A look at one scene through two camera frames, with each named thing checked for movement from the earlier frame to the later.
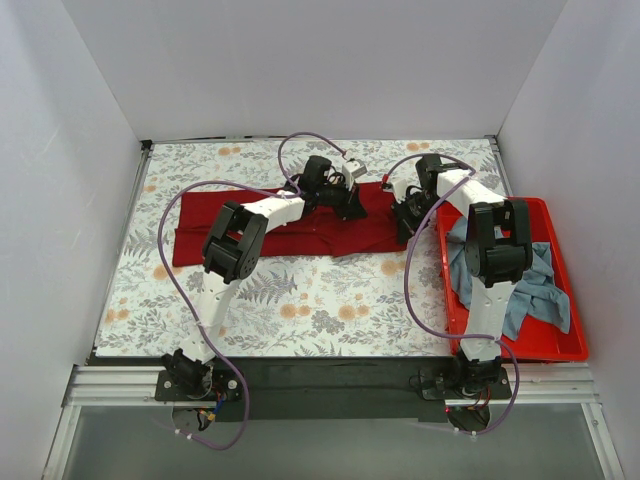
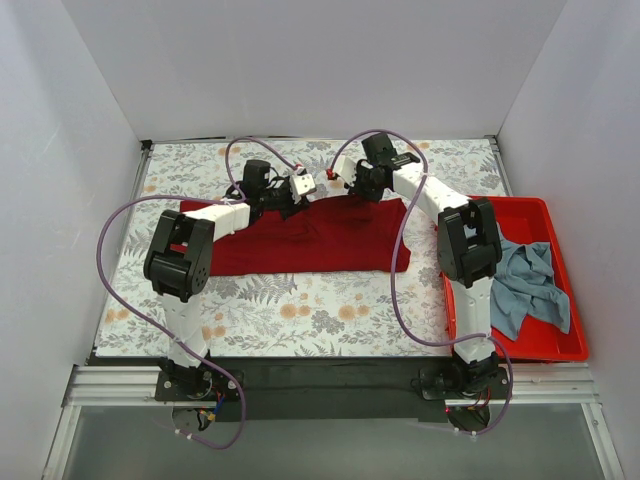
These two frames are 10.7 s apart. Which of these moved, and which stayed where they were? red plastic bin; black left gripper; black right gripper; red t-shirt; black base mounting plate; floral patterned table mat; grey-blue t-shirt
Moved: black right gripper; black left gripper; red t-shirt
Stayed: red plastic bin; floral patterned table mat; grey-blue t-shirt; black base mounting plate
